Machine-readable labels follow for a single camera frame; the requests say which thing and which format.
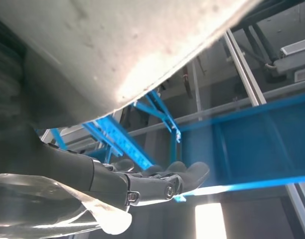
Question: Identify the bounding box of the grey ceiling air unit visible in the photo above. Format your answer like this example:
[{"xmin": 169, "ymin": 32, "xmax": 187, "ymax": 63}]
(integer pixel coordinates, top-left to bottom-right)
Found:
[{"xmin": 266, "ymin": 36, "xmax": 305, "ymax": 83}]

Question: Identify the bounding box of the bright ceiling light panel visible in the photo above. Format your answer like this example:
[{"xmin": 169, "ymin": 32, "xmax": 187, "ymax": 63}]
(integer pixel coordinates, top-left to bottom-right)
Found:
[{"xmin": 195, "ymin": 203, "xmax": 227, "ymax": 239}]

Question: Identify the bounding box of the aluminium ceiling beam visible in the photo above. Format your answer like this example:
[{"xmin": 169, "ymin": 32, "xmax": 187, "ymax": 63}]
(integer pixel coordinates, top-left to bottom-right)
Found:
[{"xmin": 222, "ymin": 29, "xmax": 305, "ymax": 239}]

